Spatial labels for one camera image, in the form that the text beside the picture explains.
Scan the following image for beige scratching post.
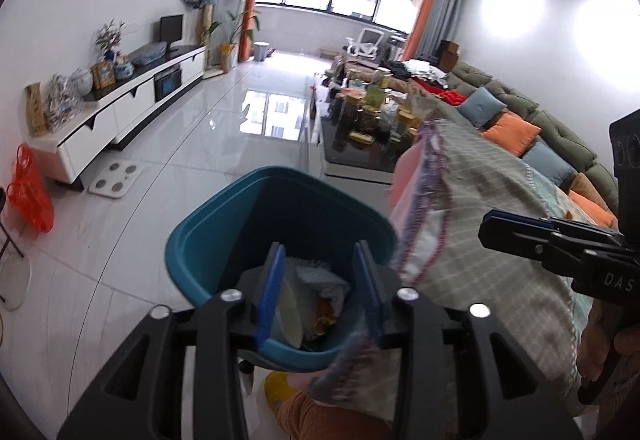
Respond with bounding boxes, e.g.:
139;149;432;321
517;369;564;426
200;5;224;79

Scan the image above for cluster of jars and packets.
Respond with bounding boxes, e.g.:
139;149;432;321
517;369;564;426
327;73;441;144

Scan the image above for white ceramic jar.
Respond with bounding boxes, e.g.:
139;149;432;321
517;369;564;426
70;67;95;96

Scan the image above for orange plastic bag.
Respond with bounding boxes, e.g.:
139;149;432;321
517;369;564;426
7;143;55;234

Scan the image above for teal grid table cover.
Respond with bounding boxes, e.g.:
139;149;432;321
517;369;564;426
520;167;593;336

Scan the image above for blue white porcelain jar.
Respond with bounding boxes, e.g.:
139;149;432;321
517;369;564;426
114;53;135;80

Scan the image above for red cloth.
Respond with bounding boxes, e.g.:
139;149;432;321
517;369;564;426
430;89;464;108

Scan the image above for brown paper gift bag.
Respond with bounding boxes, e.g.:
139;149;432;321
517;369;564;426
25;83;51;137

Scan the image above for blue plastic trash bin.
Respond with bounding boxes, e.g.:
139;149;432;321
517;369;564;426
165;165;399;372

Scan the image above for brown wooden cabinet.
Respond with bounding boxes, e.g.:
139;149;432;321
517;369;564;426
440;39;461;72

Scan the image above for blue vase with flowers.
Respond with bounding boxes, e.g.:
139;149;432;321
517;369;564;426
95;19;126;64

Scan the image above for clear wrapped gift basket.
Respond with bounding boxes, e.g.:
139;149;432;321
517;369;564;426
45;74;84;131

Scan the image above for black plant stand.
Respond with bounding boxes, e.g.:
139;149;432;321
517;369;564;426
0;187;34;312

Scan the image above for white paper cup blue print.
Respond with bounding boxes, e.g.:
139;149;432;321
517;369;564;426
271;265;307;348

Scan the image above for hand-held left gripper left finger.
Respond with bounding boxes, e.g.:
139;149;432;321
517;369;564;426
55;243;288;440

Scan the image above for person's leg brown pants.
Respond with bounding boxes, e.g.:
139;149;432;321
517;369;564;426
277;390;397;440

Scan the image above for yellow slipper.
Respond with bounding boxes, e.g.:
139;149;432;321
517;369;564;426
262;371;302;417

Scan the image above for orange peel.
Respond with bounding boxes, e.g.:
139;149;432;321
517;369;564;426
310;299;343;337

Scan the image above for black monitor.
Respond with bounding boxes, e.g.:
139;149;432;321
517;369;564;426
159;14;185;52

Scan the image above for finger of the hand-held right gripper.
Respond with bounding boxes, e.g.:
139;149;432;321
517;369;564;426
486;209;555;227
477;219;556;264

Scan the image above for tall plant in yellow pot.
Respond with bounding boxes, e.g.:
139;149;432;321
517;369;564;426
207;0;261;74

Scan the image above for white plastic bag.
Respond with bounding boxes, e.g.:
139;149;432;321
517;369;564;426
295;264;352;303

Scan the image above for black glass coffee table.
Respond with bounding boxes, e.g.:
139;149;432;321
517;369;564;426
307;70;427;184

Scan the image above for gold picture frame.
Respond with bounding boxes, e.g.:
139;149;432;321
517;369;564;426
90;61;117;90

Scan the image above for black clothes pile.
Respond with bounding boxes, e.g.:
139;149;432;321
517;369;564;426
380;60;411;79

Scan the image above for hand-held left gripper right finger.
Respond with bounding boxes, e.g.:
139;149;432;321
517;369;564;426
351;240;583;440

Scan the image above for white black TV cabinet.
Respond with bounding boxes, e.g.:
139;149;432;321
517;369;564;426
27;44;207;184

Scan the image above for grey curtain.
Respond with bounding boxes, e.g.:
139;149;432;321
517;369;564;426
420;0;466;66

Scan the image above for blue cushion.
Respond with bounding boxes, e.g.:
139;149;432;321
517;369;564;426
522;140;581;186
457;87;507;129

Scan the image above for white bathroom scale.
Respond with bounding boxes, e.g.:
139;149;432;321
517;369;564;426
88;161;144;195

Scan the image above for blue patterned fabric bundle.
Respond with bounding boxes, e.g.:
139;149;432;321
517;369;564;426
127;42;169;66

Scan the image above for green sofa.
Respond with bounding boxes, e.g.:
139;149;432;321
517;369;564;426
345;60;622;222

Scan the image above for white office chair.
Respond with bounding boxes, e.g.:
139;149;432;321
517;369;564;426
345;28;386;59

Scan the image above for orange cushion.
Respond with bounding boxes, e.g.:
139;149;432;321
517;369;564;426
481;111;544;158
567;173;619;229

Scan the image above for person's right hand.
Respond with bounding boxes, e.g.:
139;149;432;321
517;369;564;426
575;305;640;383

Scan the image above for checked grey blanket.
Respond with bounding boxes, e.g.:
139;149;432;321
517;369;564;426
307;117;592;440

